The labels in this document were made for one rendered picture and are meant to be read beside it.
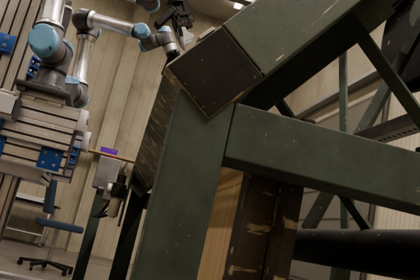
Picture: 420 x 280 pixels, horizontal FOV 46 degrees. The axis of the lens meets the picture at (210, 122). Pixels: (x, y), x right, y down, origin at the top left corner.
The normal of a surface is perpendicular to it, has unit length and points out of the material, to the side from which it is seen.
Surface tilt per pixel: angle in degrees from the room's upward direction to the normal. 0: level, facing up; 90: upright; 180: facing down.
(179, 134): 90
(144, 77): 90
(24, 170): 90
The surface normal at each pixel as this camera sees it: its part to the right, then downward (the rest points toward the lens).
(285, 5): 0.19, -0.21
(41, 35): -0.03, -0.12
